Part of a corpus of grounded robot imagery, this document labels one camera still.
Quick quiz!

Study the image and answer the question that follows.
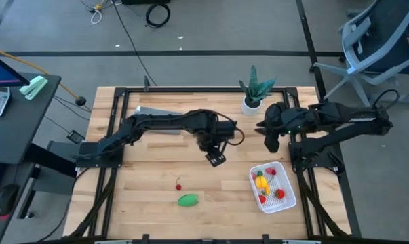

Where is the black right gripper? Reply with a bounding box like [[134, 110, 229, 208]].
[[254, 101, 293, 154]]

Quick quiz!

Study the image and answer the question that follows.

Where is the yellow toy pepper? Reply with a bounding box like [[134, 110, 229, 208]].
[[254, 171, 269, 189]]

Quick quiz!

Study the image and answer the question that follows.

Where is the green toy vegetable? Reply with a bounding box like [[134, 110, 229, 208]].
[[176, 193, 200, 207]]

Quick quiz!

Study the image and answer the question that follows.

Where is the white plant pot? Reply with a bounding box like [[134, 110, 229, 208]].
[[241, 96, 263, 117]]

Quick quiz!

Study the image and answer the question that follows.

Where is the green snake plant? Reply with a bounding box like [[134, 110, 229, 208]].
[[238, 65, 278, 106]]

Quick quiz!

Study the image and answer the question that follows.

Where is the white plastic basket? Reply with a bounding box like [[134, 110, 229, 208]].
[[248, 161, 297, 214]]

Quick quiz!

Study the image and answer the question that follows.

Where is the black power adapter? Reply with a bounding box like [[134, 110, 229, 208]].
[[66, 129, 86, 145]]

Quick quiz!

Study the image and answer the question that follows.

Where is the grey office chair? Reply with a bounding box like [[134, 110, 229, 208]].
[[309, 0, 409, 108]]

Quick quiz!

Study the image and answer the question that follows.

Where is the mint green stapler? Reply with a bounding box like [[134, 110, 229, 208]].
[[19, 75, 49, 101]]

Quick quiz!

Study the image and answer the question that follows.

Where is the black desk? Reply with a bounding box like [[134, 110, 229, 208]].
[[0, 72, 62, 244]]

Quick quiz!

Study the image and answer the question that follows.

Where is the black computer mouse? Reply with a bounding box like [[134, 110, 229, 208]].
[[0, 184, 20, 217]]

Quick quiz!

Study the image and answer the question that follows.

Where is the computer monitor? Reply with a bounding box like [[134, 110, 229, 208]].
[[0, 50, 31, 88]]

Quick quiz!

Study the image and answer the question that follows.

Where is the thin black floor cable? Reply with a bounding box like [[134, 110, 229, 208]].
[[111, 0, 158, 87]]

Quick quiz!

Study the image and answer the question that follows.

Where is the tan cord with black plug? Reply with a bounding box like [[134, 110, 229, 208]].
[[0, 44, 87, 106]]

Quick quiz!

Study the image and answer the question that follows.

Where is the black coiled cable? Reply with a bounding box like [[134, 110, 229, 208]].
[[145, 2, 171, 29]]

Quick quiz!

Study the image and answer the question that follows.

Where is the white and yellow cable bundle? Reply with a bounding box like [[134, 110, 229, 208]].
[[90, 0, 105, 25]]

